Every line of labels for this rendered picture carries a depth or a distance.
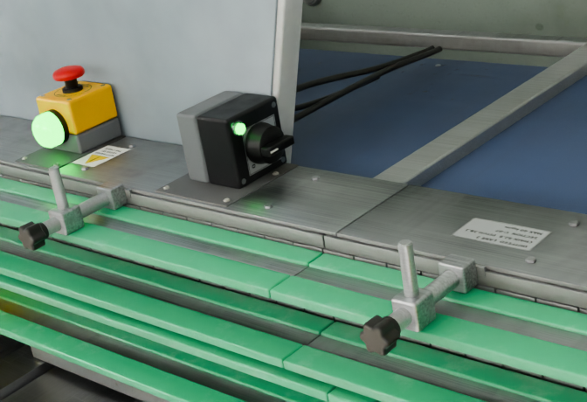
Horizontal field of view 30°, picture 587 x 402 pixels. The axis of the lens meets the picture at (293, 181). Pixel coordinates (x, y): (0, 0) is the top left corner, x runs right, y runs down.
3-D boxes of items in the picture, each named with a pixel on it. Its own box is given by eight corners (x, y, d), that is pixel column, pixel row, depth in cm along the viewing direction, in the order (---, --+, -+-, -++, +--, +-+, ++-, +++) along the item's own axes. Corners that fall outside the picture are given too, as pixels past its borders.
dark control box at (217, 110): (239, 153, 127) (188, 180, 122) (227, 87, 124) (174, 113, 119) (293, 162, 122) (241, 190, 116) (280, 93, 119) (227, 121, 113)
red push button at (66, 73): (51, 97, 138) (44, 71, 136) (76, 86, 140) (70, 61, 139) (71, 100, 135) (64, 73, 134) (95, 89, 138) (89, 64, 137)
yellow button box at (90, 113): (92, 128, 145) (47, 149, 140) (79, 74, 142) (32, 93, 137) (126, 134, 141) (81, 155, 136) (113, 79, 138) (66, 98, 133)
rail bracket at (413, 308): (448, 275, 95) (355, 350, 87) (439, 198, 93) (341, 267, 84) (488, 285, 93) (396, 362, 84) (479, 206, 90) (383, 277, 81)
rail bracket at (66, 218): (112, 198, 125) (17, 247, 117) (98, 139, 123) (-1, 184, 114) (134, 204, 123) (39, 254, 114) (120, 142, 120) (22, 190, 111)
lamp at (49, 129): (51, 141, 139) (31, 149, 137) (42, 107, 137) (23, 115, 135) (72, 144, 136) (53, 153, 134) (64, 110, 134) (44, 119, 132)
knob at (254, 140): (276, 154, 120) (299, 158, 118) (248, 169, 117) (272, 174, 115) (269, 115, 118) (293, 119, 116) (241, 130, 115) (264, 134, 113)
